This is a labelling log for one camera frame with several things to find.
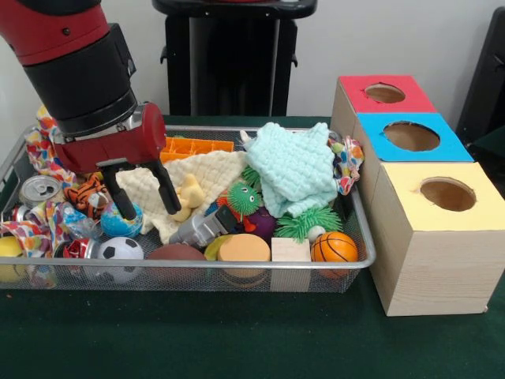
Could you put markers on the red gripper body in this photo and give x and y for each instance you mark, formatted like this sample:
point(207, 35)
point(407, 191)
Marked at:
point(118, 146)

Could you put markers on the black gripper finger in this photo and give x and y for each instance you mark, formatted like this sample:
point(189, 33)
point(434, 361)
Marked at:
point(167, 189)
point(120, 195)

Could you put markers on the mint green knitted cloth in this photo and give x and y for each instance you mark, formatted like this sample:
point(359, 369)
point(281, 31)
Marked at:
point(292, 169)

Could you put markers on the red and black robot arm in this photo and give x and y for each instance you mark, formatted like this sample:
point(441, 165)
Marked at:
point(79, 79)

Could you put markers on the wooden box with three holes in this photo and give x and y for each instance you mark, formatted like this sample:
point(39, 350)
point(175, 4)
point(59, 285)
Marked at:
point(434, 268)

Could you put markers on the yellow plush toy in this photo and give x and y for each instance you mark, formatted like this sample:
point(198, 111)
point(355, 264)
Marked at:
point(191, 193)

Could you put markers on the blue globe ball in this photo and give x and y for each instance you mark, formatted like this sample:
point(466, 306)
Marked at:
point(114, 225)

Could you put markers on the orange tiger plush toy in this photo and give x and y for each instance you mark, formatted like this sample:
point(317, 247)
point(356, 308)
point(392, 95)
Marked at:
point(84, 193)

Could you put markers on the cream knitted cloth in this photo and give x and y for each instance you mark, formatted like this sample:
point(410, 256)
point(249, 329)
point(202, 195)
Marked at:
point(213, 169)

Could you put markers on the orange plastic building block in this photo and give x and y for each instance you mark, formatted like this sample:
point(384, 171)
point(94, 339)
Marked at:
point(197, 147)

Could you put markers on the black and white soccer ball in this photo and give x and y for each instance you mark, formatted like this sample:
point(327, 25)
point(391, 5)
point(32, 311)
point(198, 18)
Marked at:
point(120, 248)

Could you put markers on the orange foam disc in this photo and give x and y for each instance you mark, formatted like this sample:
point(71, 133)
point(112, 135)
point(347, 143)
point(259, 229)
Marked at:
point(244, 248)

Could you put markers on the plain wooden cube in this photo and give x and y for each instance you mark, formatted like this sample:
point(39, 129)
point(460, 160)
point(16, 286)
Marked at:
point(291, 249)

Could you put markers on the dark green tablecloth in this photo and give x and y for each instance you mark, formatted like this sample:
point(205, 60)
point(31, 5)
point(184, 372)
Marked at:
point(236, 335)

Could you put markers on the orange toy basketball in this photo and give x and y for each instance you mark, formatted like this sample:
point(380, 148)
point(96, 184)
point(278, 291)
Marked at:
point(334, 246)

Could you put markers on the neighbouring green table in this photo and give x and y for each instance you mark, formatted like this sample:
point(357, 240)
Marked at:
point(493, 146)

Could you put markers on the black flat panel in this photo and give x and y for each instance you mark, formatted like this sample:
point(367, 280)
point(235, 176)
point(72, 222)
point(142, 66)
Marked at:
point(485, 79)

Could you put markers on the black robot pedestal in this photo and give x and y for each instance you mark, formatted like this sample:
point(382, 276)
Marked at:
point(233, 59)

